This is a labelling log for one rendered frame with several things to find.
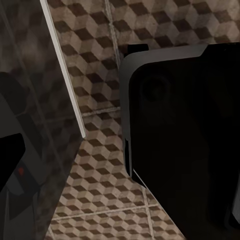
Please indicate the shower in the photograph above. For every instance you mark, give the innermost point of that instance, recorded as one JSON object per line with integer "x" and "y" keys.
{"x": 63, "y": 65}

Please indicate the door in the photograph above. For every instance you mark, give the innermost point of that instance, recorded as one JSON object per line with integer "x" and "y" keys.
{"x": 34, "y": 101}

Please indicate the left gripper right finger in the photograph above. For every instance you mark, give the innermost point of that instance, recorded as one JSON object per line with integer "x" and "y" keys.
{"x": 232, "y": 148}

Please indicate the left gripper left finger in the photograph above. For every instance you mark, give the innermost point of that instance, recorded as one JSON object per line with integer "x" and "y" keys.
{"x": 12, "y": 149}

